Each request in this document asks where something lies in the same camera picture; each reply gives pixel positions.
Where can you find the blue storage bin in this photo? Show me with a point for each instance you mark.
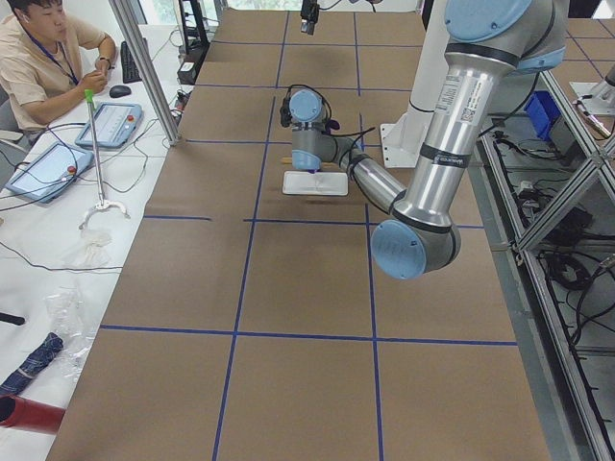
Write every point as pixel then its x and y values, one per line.
pixel 543 112

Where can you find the seated man in beige shirt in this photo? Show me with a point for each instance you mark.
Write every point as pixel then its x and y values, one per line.
pixel 49 59

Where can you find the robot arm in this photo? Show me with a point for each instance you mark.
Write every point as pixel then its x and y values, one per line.
pixel 486 41

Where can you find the near teach pendant tablet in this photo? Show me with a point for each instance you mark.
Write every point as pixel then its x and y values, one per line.
pixel 45 178

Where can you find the folded blue umbrella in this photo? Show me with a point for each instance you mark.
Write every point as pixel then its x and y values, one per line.
pixel 38 360

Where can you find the aluminium frame post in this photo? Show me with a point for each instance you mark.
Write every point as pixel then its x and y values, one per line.
pixel 126 21

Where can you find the black computer mouse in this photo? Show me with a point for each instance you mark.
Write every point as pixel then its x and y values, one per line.
pixel 118 91

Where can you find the reacher grabber tool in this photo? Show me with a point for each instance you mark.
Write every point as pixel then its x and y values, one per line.
pixel 103 204

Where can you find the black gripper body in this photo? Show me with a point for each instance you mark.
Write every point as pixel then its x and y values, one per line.
pixel 307 24

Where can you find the crumpled clear plastic bag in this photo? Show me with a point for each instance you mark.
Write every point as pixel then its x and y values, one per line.
pixel 69 321

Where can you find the far teach pendant tablet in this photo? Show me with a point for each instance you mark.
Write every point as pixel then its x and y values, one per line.
pixel 115 123

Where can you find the red cylinder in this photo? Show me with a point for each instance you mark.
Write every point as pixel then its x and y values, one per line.
pixel 30 415

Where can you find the white pedestal column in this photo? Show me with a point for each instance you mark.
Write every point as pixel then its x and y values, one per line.
pixel 401 142

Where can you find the white rack base tray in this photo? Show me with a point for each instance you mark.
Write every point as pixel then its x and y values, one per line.
pixel 315 184

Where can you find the teach pendant tablet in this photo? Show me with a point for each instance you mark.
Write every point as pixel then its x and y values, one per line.
pixel 45 178
pixel 115 123

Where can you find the black keyboard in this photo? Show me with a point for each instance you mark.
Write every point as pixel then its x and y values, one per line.
pixel 130 72

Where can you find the purple towel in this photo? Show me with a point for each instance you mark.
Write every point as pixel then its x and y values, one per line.
pixel 321 145

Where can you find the wooden rack upper bar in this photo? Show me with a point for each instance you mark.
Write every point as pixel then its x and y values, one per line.
pixel 323 165

